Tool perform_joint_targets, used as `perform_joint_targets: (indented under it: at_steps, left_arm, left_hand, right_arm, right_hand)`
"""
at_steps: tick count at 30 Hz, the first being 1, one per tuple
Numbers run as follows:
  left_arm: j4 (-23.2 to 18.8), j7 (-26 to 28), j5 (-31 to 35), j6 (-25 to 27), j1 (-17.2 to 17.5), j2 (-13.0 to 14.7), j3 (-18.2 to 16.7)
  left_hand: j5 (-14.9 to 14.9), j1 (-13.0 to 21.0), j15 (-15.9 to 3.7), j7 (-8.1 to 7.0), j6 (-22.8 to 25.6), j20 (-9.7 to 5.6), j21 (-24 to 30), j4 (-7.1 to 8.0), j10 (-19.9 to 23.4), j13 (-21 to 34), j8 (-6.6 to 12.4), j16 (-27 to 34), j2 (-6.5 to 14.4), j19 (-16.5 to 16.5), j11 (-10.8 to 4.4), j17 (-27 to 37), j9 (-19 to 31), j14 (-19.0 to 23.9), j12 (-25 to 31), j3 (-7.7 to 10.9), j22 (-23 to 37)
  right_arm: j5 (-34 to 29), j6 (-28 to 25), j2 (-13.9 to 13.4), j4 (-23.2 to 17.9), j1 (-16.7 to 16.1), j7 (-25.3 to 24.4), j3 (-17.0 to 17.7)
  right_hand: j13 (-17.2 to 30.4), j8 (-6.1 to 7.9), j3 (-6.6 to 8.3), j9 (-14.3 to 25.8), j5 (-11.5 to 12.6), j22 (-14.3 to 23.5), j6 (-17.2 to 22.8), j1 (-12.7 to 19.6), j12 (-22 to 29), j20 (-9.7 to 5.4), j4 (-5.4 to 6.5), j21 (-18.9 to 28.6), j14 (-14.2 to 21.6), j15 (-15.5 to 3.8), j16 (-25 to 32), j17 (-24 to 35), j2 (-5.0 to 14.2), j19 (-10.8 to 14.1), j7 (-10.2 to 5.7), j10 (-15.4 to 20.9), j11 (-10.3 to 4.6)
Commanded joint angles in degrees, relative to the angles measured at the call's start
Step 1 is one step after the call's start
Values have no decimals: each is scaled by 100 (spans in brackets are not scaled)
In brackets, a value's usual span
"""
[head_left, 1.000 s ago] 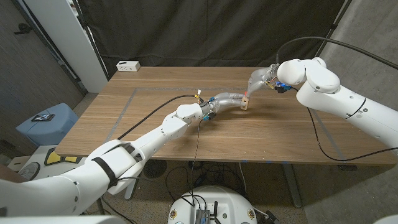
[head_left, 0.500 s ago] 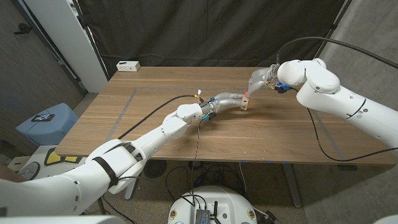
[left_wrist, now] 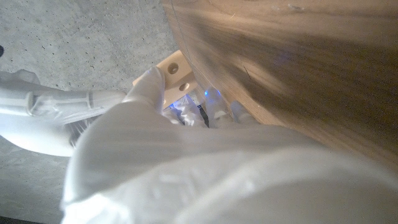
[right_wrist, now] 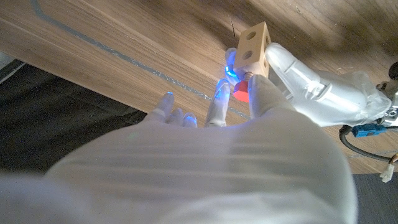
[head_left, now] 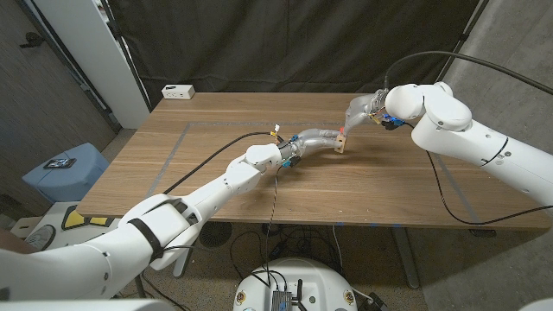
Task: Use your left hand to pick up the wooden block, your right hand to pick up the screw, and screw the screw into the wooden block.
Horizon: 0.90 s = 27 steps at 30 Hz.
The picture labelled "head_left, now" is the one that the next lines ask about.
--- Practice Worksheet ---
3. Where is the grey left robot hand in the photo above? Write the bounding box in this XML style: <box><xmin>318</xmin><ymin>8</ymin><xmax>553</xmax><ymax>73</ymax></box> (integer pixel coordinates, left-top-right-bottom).
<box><xmin>280</xmin><ymin>128</ymin><xmax>340</xmax><ymax>164</ymax></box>

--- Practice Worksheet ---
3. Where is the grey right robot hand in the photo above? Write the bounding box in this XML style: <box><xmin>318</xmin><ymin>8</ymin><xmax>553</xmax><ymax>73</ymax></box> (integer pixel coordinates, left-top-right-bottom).
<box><xmin>340</xmin><ymin>88</ymin><xmax>390</xmax><ymax>136</ymax></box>

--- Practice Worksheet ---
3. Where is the black backdrop curtain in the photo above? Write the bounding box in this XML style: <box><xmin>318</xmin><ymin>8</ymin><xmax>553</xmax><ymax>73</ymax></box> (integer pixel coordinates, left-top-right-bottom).
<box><xmin>101</xmin><ymin>0</ymin><xmax>492</xmax><ymax>109</ymax></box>

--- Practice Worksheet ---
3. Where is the black backdrop stand pole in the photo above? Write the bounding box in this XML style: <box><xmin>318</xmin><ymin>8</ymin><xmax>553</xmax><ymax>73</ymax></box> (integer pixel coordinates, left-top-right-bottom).
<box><xmin>430</xmin><ymin>0</ymin><xmax>492</xmax><ymax>94</ymax></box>
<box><xmin>99</xmin><ymin>0</ymin><xmax>153</xmax><ymax>112</ymax></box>

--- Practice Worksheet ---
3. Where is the black round floor fan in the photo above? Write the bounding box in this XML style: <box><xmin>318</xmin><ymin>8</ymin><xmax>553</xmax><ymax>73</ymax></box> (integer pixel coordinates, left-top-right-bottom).
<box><xmin>198</xmin><ymin>221</ymin><xmax>233</xmax><ymax>250</ymax></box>

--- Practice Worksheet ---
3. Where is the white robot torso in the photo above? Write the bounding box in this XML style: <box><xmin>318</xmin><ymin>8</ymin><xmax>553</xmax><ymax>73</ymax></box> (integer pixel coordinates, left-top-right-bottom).
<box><xmin>232</xmin><ymin>257</ymin><xmax>359</xmax><ymax>311</ymax></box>

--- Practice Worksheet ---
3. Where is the white power strip box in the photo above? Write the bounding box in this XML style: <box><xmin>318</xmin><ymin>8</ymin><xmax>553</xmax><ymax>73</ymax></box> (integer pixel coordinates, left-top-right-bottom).
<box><xmin>161</xmin><ymin>84</ymin><xmax>196</xmax><ymax>101</ymax></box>

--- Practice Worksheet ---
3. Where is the grey table leg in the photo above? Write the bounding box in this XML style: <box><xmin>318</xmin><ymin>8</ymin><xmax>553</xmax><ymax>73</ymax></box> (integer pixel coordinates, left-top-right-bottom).
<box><xmin>391</xmin><ymin>226</ymin><xmax>421</xmax><ymax>289</ymax></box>

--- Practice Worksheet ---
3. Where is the small grey finned box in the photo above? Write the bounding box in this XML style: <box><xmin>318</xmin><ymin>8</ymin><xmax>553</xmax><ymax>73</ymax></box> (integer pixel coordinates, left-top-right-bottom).
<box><xmin>270</xmin><ymin>289</ymin><xmax>294</xmax><ymax>311</ymax></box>

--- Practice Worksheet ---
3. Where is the white table leg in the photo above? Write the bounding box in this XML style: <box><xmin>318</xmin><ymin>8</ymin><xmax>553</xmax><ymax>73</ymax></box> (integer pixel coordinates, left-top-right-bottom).
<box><xmin>172</xmin><ymin>250</ymin><xmax>194</xmax><ymax>278</ymax></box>

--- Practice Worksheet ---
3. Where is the white base with yellow mark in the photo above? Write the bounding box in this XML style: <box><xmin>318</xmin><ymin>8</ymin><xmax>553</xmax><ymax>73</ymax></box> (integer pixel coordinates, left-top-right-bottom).
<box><xmin>25</xmin><ymin>201</ymin><xmax>126</xmax><ymax>254</ymax></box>

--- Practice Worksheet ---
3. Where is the blue stool with phone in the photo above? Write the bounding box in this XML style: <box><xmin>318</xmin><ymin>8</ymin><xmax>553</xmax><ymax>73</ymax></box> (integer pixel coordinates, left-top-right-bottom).
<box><xmin>22</xmin><ymin>143</ymin><xmax>110</xmax><ymax>204</ymax></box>

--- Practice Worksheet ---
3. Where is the black phone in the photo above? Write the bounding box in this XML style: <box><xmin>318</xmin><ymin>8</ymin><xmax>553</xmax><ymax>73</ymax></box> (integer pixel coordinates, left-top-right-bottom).
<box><xmin>43</xmin><ymin>157</ymin><xmax>78</xmax><ymax>170</ymax></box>

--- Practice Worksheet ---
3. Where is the grey sneaker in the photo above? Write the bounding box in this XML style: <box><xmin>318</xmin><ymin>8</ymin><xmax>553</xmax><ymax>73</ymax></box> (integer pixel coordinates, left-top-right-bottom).
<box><xmin>24</xmin><ymin>224</ymin><xmax>56</xmax><ymax>251</ymax></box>

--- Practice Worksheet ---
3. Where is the person's bare leg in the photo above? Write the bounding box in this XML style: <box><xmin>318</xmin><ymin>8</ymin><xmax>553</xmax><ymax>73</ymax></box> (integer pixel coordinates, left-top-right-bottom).
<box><xmin>0</xmin><ymin>228</ymin><xmax>40</xmax><ymax>256</ymax></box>

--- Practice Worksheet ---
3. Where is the thin black left wrist cable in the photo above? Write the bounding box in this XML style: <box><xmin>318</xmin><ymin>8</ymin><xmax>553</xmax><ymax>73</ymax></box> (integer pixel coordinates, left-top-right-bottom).
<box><xmin>250</xmin><ymin>166</ymin><xmax>282</xmax><ymax>289</ymax></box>

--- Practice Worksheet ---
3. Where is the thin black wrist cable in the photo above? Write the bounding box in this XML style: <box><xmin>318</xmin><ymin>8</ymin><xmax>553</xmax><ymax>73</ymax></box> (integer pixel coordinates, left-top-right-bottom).
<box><xmin>250</xmin><ymin>166</ymin><xmax>282</xmax><ymax>289</ymax></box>
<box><xmin>404</xmin><ymin>123</ymin><xmax>553</xmax><ymax>226</ymax></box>

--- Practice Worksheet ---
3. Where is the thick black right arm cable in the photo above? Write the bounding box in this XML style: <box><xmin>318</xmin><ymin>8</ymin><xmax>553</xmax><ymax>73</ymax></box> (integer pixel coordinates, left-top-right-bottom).
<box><xmin>383</xmin><ymin>50</ymin><xmax>553</xmax><ymax>96</ymax></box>

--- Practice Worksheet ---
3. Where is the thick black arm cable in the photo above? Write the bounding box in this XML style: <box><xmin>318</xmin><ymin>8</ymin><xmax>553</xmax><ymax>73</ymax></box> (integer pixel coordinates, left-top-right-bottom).
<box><xmin>162</xmin><ymin>131</ymin><xmax>284</xmax><ymax>195</ymax></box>
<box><xmin>383</xmin><ymin>50</ymin><xmax>553</xmax><ymax>96</ymax></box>

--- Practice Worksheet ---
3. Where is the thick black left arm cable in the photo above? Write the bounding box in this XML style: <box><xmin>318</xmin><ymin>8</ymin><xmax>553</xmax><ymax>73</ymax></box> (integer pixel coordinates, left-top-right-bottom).
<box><xmin>162</xmin><ymin>131</ymin><xmax>284</xmax><ymax>195</ymax></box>

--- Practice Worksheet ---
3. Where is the black floor cable bundle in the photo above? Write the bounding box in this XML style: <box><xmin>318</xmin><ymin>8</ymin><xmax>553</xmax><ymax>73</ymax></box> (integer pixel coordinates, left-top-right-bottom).
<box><xmin>228</xmin><ymin>224</ymin><xmax>342</xmax><ymax>282</ymax></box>

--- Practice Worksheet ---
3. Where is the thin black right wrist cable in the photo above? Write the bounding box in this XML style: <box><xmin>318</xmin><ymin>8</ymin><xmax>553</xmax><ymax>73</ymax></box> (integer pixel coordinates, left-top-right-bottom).
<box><xmin>404</xmin><ymin>123</ymin><xmax>553</xmax><ymax>226</ymax></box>

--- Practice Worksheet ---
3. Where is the white wall panel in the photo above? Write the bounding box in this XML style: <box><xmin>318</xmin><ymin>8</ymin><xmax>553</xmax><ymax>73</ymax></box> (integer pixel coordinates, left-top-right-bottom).
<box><xmin>32</xmin><ymin>0</ymin><xmax>150</xmax><ymax>130</ymax></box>

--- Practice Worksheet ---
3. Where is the black door handle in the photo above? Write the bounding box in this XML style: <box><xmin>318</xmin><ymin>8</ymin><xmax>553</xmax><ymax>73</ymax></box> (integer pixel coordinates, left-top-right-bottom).
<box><xmin>18</xmin><ymin>31</ymin><xmax>46</xmax><ymax>49</ymax></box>

